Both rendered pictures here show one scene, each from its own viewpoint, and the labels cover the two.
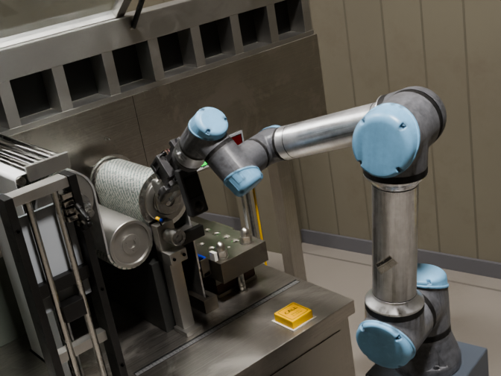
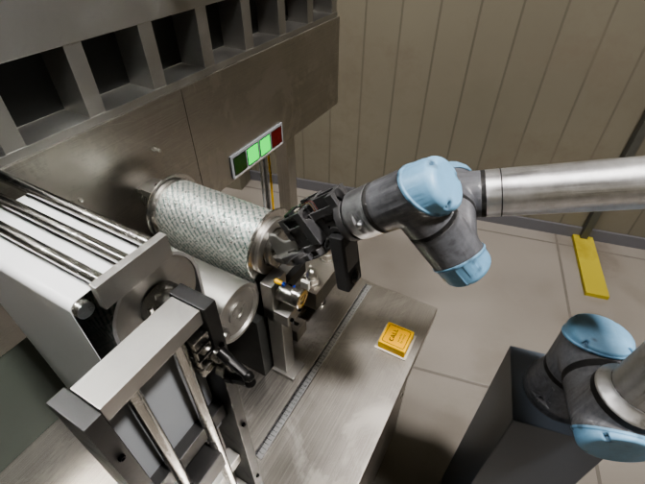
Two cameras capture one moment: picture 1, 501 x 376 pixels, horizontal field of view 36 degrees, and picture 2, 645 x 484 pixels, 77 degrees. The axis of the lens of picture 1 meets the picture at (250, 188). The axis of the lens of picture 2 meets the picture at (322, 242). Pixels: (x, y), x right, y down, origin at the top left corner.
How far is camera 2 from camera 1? 127 cm
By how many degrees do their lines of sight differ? 28
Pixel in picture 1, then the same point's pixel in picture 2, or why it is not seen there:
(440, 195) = (361, 150)
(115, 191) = (196, 234)
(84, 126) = (124, 135)
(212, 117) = (446, 177)
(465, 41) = (399, 31)
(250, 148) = (469, 214)
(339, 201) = not seen: hidden behind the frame
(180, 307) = (285, 356)
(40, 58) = (40, 28)
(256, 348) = (379, 391)
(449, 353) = not seen: hidden behind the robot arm
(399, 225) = not seen: outside the picture
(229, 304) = (316, 323)
